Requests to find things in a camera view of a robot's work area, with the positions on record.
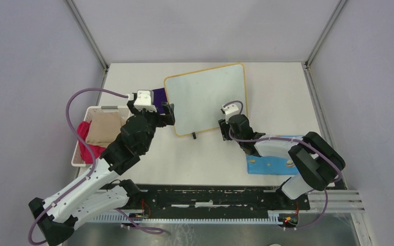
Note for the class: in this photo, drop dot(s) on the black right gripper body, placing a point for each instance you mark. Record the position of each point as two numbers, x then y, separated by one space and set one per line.
224 128

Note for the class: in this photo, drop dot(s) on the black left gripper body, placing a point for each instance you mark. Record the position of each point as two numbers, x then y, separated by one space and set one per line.
152 117

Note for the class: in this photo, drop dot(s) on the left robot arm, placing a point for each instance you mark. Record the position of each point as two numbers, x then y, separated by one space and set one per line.
58 216

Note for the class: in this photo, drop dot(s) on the yellow-framed whiteboard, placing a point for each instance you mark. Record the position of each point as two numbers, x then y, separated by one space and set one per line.
199 96

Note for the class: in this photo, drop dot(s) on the white plastic basket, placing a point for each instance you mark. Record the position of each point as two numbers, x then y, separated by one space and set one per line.
123 112

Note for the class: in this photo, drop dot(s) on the purple cloth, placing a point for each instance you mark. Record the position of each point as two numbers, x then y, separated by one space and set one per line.
159 97

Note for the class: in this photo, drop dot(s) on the beige cloth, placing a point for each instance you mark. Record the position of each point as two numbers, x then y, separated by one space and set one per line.
104 129

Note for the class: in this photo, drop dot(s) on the blue patterned cloth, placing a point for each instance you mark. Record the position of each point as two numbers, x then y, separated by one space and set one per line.
271 158

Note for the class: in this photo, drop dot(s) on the pink cloth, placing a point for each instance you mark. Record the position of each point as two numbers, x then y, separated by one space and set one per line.
87 150

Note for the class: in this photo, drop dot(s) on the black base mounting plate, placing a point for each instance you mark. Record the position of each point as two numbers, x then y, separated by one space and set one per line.
212 202

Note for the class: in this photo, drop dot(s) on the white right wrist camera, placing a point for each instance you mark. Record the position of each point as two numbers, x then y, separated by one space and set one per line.
230 111

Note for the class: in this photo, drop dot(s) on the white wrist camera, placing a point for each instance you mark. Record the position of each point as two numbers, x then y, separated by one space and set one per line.
230 111
144 100

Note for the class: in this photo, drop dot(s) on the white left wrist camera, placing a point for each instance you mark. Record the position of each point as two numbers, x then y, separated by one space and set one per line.
144 100

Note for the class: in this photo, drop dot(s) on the white cable duct rail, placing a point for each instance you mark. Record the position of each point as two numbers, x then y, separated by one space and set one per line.
116 217

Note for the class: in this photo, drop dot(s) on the left aluminium frame post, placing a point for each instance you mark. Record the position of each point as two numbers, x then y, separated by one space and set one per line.
77 16

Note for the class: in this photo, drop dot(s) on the aluminium frame post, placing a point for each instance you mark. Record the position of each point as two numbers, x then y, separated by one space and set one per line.
77 16
325 32

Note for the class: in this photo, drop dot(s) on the right aluminium frame post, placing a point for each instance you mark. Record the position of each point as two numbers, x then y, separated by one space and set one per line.
325 32

